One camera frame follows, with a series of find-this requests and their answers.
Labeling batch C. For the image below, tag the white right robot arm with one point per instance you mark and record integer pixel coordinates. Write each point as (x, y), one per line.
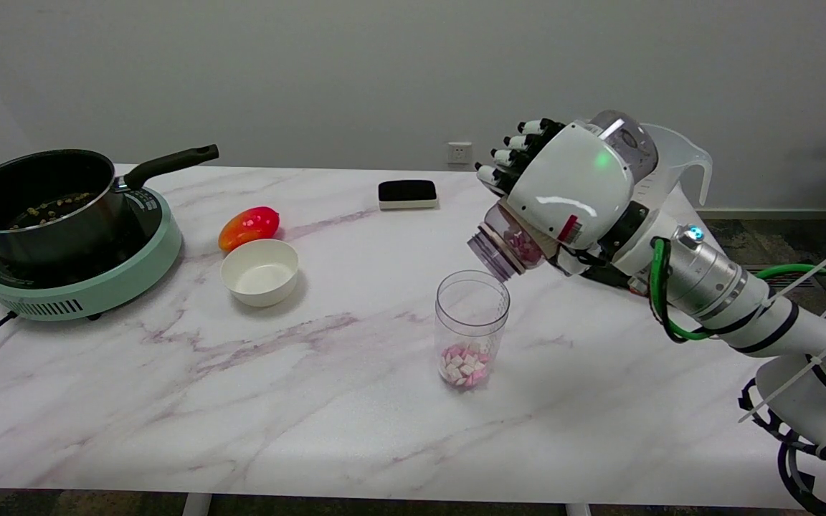
(710, 276)

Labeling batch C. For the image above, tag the black white eraser block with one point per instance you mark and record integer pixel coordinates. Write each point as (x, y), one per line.
(407, 191)

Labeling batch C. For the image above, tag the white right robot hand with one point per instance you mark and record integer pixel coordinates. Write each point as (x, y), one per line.
(578, 179)

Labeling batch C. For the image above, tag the white zip tie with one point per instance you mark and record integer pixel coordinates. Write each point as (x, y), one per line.
(825, 264)

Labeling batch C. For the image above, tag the clear plastic measuring cup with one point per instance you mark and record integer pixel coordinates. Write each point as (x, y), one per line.
(472, 308)

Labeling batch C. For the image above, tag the white wall outlet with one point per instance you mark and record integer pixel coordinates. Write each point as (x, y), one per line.
(459, 153)

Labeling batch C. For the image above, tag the floor vent grille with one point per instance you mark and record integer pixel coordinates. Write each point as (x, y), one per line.
(793, 279)

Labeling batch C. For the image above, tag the red orange toy mango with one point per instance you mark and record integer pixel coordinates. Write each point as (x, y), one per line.
(248, 226)

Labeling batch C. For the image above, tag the white bowl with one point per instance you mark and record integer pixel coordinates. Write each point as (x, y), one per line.
(260, 276)

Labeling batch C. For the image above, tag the green induction cooker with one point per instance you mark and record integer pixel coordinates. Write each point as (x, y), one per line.
(97, 283)

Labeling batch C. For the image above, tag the white table leg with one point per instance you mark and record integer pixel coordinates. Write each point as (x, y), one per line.
(578, 509)
(196, 505)

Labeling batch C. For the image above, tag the pink white candy pieces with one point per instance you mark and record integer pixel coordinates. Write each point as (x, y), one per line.
(463, 365)

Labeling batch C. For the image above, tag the clear plastic pitcher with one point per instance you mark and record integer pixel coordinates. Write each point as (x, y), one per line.
(682, 161)

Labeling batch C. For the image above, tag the black device with orange button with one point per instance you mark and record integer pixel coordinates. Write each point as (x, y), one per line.
(614, 280)

